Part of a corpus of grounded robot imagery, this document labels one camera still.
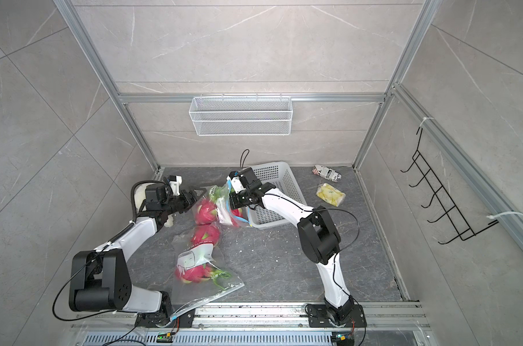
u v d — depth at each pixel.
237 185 0.82
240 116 1.01
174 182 0.81
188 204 0.77
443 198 0.67
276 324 0.73
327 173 1.14
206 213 0.90
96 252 0.46
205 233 0.82
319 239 0.52
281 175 1.11
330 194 1.04
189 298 0.73
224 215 0.86
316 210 0.55
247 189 0.72
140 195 0.76
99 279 0.48
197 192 0.80
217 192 0.88
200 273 0.76
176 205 0.75
